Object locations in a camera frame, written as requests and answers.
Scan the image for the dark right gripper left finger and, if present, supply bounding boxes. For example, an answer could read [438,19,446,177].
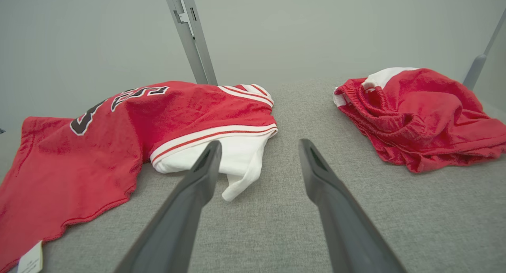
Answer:
[114,141,223,273]

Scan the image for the red white numbered jersey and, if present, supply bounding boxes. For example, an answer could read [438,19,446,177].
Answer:
[0,81,278,273]

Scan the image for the grey double partition post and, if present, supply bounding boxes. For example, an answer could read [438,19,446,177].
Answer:
[162,0,218,86]

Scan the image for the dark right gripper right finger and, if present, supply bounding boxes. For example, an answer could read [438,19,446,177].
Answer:
[298,139,408,273]

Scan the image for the red white striped shorts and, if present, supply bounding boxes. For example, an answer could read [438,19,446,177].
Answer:
[333,67,506,173]

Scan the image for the grey slanted post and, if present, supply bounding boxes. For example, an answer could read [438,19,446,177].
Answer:
[463,8,506,90]

